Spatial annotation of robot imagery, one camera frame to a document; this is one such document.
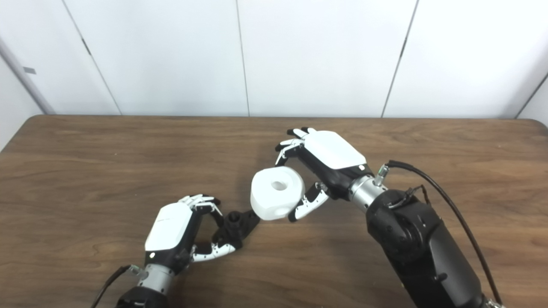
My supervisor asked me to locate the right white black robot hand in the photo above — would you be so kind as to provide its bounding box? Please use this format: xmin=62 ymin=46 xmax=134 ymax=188
xmin=274 ymin=127 xmax=368 ymax=223

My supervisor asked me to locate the round white piece with holes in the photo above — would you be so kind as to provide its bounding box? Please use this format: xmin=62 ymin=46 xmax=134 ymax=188
xmin=250 ymin=167 xmax=306 ymax=221

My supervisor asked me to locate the black flanged holder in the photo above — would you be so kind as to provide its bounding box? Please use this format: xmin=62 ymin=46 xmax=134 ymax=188
xmin=212 ymin=210 xmax=261 ymax=251

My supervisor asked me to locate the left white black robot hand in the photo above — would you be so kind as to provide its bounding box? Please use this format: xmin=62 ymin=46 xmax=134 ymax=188
xmin=144 ymin=195 xmax=237 ymax=274

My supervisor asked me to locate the thin black wire loop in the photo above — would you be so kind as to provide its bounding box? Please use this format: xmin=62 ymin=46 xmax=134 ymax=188
xmin=387 ymin=185 xmax=432 ymax=209

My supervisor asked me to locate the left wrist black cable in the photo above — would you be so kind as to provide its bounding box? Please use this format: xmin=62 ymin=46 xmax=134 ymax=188
xmin=90 ymin=264 xmax=142 ymax=308

